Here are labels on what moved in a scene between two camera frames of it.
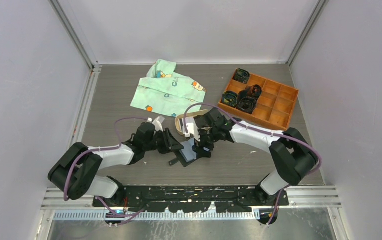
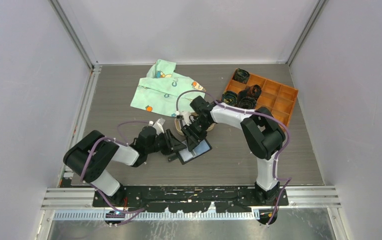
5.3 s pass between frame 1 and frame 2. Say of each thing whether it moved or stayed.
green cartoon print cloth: stayed
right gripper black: moved
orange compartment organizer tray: stayed
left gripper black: stayed
